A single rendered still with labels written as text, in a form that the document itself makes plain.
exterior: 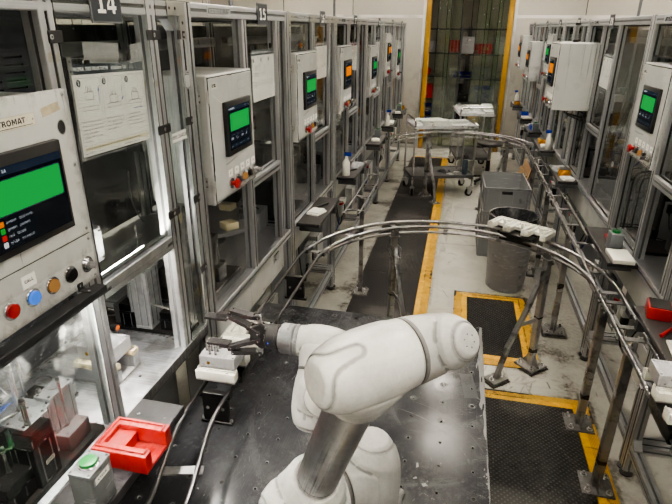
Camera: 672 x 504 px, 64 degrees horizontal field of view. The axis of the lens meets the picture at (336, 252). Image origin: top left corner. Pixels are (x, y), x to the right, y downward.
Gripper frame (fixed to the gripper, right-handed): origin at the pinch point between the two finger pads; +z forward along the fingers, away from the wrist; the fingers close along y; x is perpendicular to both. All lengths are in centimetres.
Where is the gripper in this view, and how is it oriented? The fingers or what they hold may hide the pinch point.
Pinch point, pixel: (215, 329)
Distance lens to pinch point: 165.1
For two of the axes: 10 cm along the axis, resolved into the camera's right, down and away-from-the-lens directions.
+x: -2.2, 3.8, -9.0
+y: 0.1, -9.2, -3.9
